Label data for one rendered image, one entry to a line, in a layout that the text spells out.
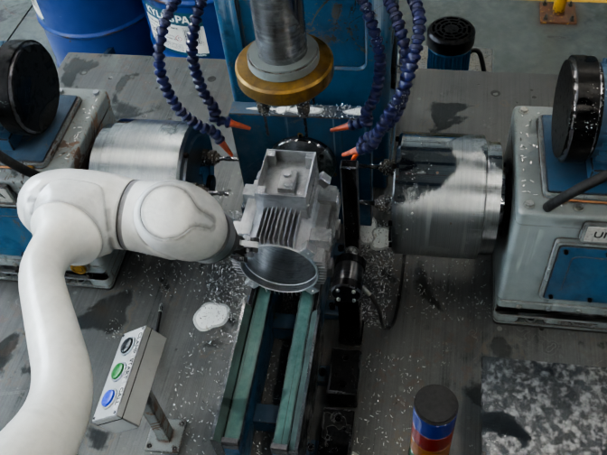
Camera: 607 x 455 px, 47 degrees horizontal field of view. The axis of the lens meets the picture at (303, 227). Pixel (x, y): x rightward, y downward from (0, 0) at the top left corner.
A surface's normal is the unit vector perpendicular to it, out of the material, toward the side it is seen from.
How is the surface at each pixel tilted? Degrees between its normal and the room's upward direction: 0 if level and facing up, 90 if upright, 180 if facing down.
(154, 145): 9
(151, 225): 42
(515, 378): 0
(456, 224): 65
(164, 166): 32
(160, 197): 22
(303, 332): 0
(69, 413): 50
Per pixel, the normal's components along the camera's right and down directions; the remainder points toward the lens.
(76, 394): 0.67, -0.64
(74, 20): -0.13, 0.78
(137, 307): -0.08, -0.63
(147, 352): 0.74, -0.32
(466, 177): -0.14, -0.25
